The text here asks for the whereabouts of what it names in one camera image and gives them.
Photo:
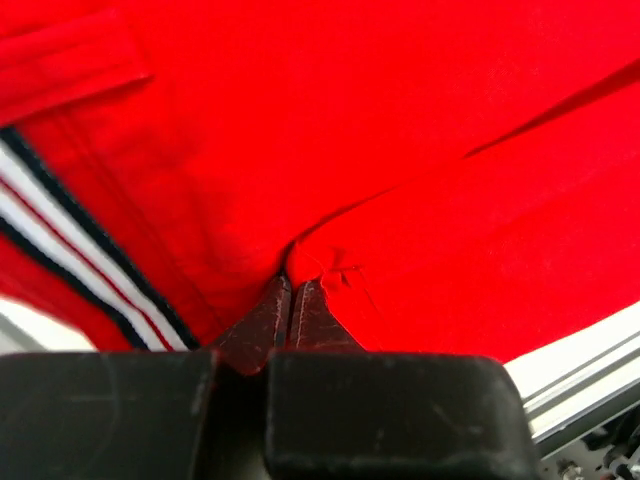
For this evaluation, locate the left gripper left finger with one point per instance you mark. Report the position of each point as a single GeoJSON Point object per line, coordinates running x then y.
{"type": "Point", "coordinates": [245, 346]}

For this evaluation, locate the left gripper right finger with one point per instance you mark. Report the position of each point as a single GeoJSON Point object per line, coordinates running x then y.
{"type": "Point", "coordinates": [313, 327]}

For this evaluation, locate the red trousers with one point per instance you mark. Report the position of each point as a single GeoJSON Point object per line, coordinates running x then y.
{"type": "Point", "coordinates": [459, 176]}

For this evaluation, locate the aluminium rail frame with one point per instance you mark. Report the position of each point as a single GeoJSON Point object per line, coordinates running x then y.
{"type": "Point", "coordinates": [576, 384]}

